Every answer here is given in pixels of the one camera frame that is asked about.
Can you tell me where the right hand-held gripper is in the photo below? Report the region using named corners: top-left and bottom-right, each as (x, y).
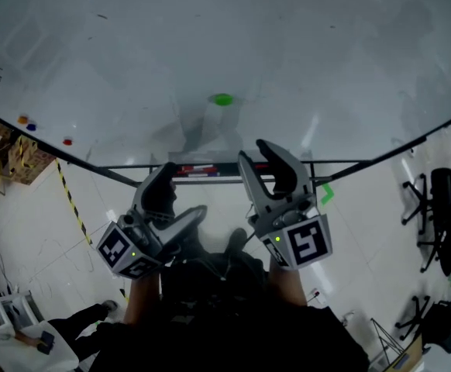
top-left (236, 139), bottom-right (334, 272)

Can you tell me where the black tripod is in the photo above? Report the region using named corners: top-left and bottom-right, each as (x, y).
top-left (370, 317), bottom-right (405, 366)

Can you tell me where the person's right forearm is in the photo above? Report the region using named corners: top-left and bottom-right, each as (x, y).
top-left (267, 256), bottom-right (308, 308)

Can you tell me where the black whiteboard stand frame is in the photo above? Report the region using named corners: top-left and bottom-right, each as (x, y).
top-left (89, 159), bottom-right (370, 188)

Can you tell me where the white metal rack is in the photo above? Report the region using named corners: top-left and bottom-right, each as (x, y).
top-left (0, 289), bottom-right (44, 335)

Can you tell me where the black office chair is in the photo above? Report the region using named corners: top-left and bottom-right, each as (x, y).
top-left (394, 294), bottom-right (451, 355)
top-left (401, 167), bottom-right (451, 279)

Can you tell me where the large white whiteboard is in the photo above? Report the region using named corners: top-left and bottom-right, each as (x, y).
top-left (0, 0), bottom-right (451, 170)

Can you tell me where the stack of cardboard boxes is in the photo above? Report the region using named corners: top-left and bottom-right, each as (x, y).
top-left (0, 117), bottom-right (58, 188)

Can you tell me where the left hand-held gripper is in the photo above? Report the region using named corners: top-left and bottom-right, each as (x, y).
top-left (96, 162), bottom-right (208, 281)

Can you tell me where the person's dark shoe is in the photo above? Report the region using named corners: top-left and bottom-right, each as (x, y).
top-left (225, 227), bottom-right (249, 256)

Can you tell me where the person's left forearm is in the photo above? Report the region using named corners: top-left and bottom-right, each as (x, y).
top-left (122, 271), bottom-right (161, 326)

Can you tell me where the yellow black hazard tape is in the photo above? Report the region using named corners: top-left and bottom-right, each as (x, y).
top-left (54, 157), bottom-right (94, 246)

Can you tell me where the person's dark clothing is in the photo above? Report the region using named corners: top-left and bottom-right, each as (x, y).
top-left (81, 242), bottom-right (370, 372)

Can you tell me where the green floor tape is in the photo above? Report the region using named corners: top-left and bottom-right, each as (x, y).
top-left (318, 182), bottom-right (336, 208)

